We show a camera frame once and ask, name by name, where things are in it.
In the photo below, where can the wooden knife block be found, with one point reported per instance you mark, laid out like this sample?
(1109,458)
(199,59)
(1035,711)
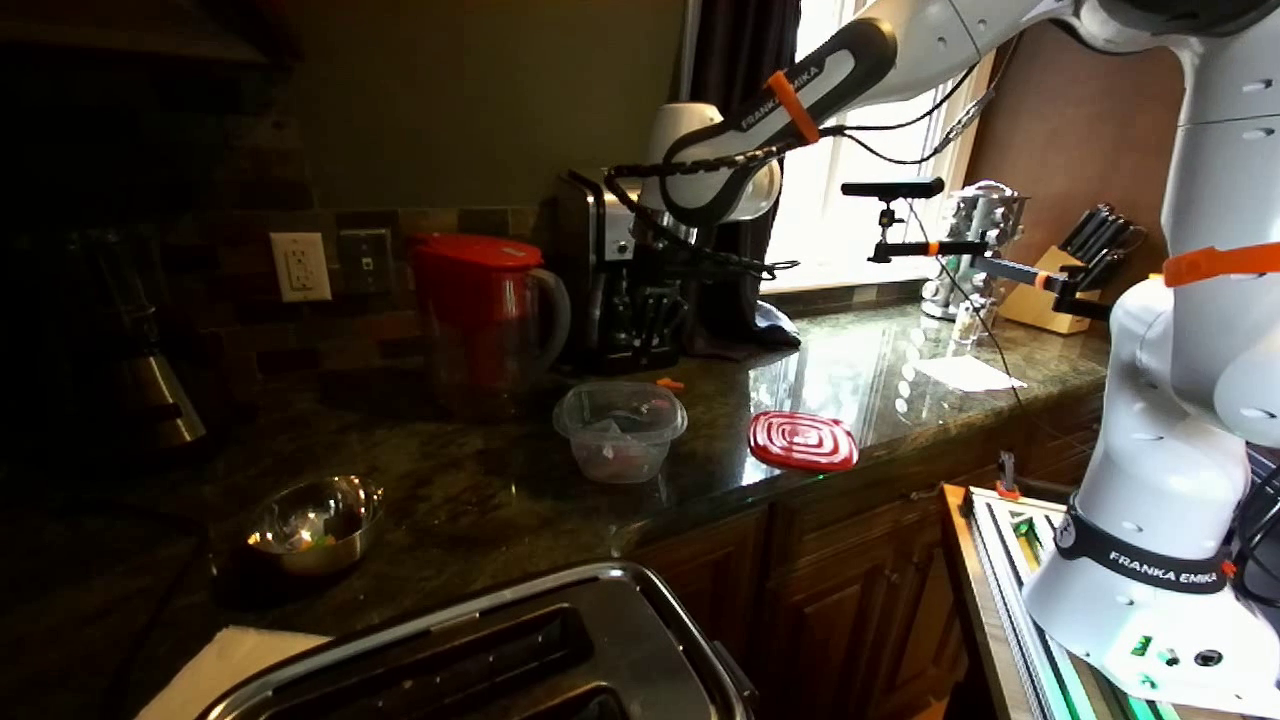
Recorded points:
(1040,306)

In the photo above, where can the dark wall switch plate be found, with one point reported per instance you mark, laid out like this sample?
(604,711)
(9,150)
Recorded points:
(364,260)

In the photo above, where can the clear plastic lunchbox container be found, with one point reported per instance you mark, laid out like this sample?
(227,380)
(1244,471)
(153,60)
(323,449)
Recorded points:
(622,407)

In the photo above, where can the black stereo camera bar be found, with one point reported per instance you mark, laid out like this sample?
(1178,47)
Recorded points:
(899,190)

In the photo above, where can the black orange camera tripod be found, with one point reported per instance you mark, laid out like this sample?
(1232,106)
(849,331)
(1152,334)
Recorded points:
(923,250)

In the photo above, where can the small metal bowl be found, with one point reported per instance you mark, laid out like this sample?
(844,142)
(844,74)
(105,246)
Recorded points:
(313,524)

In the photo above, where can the silver black coffee maker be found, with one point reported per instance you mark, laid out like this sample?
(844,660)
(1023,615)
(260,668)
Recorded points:
(592,225)

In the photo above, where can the clear bag of gummy bears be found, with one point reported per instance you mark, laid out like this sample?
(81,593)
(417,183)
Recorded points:
(615,449)

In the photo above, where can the white robot mounting platform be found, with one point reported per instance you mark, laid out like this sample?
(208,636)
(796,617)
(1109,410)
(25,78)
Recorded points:
(1014,602)

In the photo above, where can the red white spiral coaster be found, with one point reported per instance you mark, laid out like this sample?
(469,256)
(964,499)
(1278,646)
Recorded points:
(800,442)

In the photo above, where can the white paper napkin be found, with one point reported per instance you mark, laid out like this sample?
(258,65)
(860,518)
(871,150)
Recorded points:
(222,660)

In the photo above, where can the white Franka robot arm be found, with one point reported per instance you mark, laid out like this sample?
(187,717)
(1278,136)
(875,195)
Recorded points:
(1173,401)

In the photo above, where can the stainless steel toaster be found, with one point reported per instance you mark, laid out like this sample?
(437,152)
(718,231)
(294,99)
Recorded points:
(533,652)

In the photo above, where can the orange gummy bear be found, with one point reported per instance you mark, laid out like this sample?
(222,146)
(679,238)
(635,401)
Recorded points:
(670,386)

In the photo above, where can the shiny silver metal object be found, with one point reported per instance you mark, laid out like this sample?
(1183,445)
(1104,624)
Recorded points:
(973,225)

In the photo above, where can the brown wooden wall cabinet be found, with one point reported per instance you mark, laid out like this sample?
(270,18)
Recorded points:
(1083,133)

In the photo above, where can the red plastic pitcher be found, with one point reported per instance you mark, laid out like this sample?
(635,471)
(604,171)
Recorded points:
(475,322)

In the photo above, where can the dark curtain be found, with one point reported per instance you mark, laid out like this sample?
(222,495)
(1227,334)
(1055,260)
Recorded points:
(733,53)

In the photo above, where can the white paper sheet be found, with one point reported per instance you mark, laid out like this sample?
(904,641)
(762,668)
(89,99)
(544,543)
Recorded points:
(964,374)

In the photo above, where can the wooden base cabinet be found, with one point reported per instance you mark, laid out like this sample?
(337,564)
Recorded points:
(852,602)

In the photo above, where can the window with white frame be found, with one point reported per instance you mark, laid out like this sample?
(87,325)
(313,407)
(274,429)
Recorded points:
(852,225)

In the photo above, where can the white wall outlet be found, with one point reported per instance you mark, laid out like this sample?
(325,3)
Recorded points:
(301,266)

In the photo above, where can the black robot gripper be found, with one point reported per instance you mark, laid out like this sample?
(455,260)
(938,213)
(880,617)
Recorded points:
(666,266)

